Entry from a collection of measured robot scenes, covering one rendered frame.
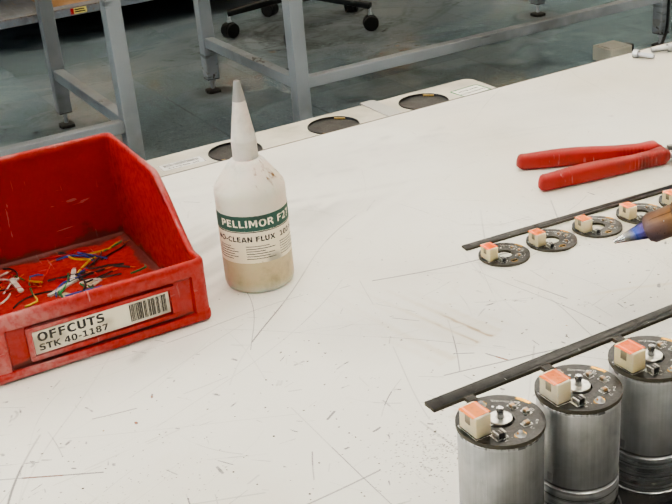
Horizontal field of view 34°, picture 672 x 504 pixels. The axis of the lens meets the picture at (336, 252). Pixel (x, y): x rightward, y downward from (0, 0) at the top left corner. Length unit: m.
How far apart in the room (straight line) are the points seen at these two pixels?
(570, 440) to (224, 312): 0.23
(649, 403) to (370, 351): 0.16
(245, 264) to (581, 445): 0.24
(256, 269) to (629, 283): 0.17
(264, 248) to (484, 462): 0.24
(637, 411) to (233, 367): 0.19
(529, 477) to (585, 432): 0.02
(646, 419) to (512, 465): 0.05
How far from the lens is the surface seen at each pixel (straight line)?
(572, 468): 0.33
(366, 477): 0.40
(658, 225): 0.29
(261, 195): 0.51
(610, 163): 0.64
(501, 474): 0.31
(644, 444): 0.35
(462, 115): 0.75
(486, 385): 0.33
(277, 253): 0.52
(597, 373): 0.34
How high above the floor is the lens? 0.99
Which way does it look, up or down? 25 degrees down
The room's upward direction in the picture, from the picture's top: 5 degrees counter-clockwise
